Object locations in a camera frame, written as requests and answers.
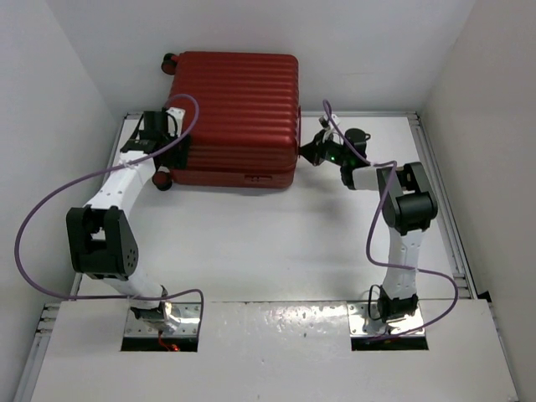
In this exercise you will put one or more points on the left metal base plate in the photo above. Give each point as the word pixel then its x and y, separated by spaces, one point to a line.
pixel 188 320

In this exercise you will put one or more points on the metal base plate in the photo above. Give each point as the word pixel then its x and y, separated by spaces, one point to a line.
pixel 188 320
pixel 364 322

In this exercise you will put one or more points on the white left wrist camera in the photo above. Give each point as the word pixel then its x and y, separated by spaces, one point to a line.
pixel 175 116

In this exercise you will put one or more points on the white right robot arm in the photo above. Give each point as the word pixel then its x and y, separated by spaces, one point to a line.
pixel 407 206

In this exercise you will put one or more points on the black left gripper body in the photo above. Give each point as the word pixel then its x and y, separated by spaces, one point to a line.
pixel 171 152

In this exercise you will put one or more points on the aluminium table frame rail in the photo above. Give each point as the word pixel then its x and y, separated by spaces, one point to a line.
pixel 449 231

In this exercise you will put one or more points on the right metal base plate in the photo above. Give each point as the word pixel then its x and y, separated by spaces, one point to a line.
pixel 364 322

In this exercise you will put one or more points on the red hard-shell suitcase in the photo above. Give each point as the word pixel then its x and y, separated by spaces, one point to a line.
pixel 246 114

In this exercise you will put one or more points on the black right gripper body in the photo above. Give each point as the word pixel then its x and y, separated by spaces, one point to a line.
pixel 332 151

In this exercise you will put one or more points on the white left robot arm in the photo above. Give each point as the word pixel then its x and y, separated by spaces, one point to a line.
pixel 102 245

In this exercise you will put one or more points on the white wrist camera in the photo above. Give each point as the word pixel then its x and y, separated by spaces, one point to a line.
pixel 328 123
pixel 175 116

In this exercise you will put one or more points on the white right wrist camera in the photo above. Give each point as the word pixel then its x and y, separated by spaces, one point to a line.
pixel 328 123

